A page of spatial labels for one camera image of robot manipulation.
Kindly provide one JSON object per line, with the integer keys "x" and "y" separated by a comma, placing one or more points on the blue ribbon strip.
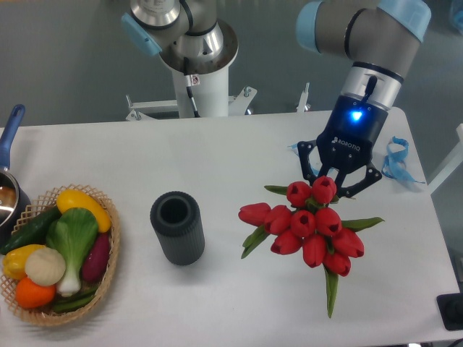
{"x": 294, "y": 149}

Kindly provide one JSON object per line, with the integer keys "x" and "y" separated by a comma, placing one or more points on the white frame at right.
{"x": 448, "y": 165}

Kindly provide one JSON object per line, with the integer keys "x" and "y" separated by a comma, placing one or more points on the yellow bell pepper toy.
{"x": 14, "y": 261}

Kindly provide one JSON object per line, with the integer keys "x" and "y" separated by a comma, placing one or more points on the dark green cucumber toy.
{"x": 33, "y": 232}

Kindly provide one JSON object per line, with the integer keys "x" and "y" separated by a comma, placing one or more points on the orange toy fruit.
{"x": 30, "y": 295}

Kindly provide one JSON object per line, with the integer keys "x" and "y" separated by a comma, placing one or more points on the blue handled metal saucepan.
{"x": 13, "y": 199}

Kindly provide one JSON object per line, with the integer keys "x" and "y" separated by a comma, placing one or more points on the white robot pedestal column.
{"x": 205, "y": 95}

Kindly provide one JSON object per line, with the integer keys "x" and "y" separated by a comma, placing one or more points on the blue crumpled ribbon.
{"x": 394, "y": 163}

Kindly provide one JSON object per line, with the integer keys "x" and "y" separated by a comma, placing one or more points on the red tulip bouquet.
{"x": 311, "y": 226}

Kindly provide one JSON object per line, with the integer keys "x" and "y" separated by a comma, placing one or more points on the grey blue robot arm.
{"x": 381, "y": 39}

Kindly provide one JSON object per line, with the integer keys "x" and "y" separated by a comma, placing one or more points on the white metal base frame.
{"x": 239, "y": 105}

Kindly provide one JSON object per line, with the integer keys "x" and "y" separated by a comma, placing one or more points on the dark grey ribbed vase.
{"x": 176, "y": 220}

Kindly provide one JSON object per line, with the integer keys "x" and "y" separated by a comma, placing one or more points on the black device at edge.
{"x": 450, "y": 308}

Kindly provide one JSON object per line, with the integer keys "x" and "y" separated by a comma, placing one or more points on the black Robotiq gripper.
{"x": 346, "y": 144}

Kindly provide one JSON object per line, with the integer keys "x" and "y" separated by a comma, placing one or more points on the cream white garlic toy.
{"x": 45, "y": 267}

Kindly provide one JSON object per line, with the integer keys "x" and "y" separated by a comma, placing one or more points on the green bean pods toy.
{"x": 74, "y": 302}

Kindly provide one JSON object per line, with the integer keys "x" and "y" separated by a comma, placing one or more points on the green bok choy toy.
{"x": 73, "y": 236}

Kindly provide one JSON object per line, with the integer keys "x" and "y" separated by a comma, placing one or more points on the woven wicker basket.
{"x": 45, "y": 316}

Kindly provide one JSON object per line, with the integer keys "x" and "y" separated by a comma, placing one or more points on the purple sweet potato toy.
{"x": 95, "y": 264}

